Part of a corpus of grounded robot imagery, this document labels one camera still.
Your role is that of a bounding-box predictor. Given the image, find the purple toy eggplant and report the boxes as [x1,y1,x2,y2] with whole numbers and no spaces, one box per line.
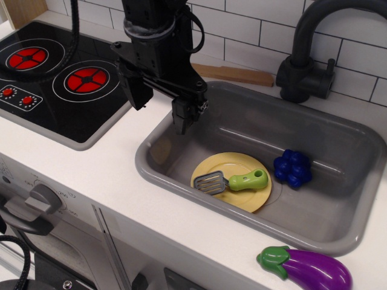
[256,246,353,289]

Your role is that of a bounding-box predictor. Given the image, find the black faucet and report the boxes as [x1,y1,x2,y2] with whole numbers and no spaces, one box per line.
[276,0,386,103]

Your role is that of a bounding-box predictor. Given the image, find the grey oven knob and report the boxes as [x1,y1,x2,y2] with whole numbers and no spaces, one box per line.
[25,184,63,214]

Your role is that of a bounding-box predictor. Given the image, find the black toy stove top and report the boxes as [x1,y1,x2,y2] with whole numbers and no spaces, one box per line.
[1,21,131,150]

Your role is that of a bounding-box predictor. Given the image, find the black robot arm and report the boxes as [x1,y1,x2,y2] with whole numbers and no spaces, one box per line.
[111,0,208,135]

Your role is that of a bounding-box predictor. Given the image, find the grey oven door handle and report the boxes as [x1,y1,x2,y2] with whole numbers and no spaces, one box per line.
[1,196,54,236]

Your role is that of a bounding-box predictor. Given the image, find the yellow plate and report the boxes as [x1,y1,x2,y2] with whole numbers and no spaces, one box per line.
[190,152,272,213]

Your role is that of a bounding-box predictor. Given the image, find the wooden side panel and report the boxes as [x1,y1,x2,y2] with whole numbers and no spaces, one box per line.
[1,0,48,30]

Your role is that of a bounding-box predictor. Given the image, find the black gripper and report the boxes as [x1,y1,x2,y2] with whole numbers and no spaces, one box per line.
[111,28,207,135]

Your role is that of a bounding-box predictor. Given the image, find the blue toy grapes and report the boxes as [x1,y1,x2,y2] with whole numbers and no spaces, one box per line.
[273,149,313,188]

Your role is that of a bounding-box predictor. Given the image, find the wooden block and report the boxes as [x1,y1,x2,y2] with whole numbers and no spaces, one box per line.
[192,63,274,87]

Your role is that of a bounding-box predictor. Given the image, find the black braided cable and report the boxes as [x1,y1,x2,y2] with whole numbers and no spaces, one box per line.
[0,0,80,84]

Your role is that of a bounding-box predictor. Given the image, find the green handled grey spatula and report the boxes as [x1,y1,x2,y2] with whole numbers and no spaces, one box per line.
[193,169,268,196]

